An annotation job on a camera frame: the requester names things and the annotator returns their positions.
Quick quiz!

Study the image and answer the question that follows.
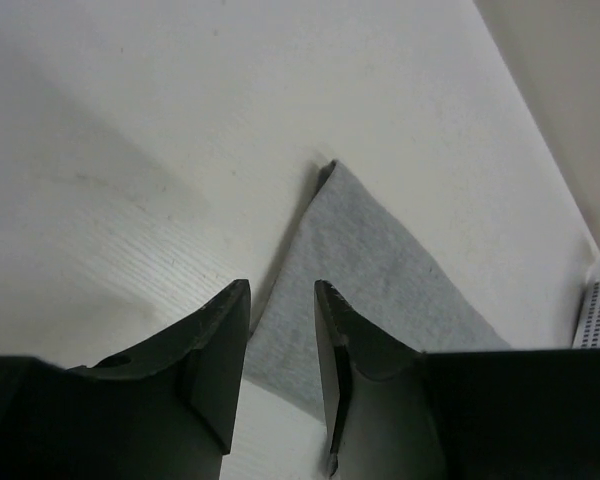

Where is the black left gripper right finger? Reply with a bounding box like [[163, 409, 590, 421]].
[[314, 280, 600, 479]]

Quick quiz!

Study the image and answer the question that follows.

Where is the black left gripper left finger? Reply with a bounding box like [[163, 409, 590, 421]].
[[0, 279, 251, 479]]

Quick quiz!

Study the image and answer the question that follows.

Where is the grey tank top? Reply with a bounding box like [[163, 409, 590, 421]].
[[244, 160, 509, 419]]

